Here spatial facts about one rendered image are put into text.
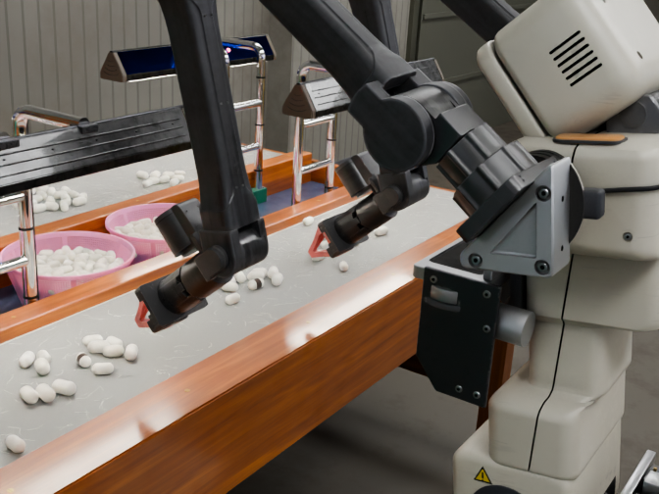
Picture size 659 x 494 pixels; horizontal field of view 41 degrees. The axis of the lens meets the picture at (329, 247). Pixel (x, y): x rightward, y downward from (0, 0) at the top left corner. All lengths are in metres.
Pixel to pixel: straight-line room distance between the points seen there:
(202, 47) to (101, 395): 0.57
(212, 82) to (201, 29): 0.06
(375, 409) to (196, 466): 1.54
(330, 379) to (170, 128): 0.53
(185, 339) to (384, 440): 1.24
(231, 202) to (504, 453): 0.46
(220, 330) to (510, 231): 0.81
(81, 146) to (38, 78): 2.10
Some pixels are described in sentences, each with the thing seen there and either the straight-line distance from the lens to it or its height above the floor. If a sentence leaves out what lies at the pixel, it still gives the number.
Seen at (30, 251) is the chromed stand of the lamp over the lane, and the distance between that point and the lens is 1.64.
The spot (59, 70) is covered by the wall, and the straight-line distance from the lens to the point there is 3.59.
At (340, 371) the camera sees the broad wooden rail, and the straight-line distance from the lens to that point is 1.63.
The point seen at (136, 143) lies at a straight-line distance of 1.50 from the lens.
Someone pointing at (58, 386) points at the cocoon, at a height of 0.76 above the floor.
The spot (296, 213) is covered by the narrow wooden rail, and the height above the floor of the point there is 0.77.
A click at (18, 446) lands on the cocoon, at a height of 0.75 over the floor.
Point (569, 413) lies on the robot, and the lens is 1.10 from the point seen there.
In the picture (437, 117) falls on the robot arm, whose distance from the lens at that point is 0.89.
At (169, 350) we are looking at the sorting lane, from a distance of 1.52.
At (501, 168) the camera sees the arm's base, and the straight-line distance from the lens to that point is 0.88.
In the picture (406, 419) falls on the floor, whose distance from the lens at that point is 2.80.
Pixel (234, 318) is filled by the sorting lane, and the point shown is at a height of 0.74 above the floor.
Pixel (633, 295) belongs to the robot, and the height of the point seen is 1.06.
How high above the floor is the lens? 1.43
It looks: 20 degrees down
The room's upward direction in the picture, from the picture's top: 3 degrees clockwise
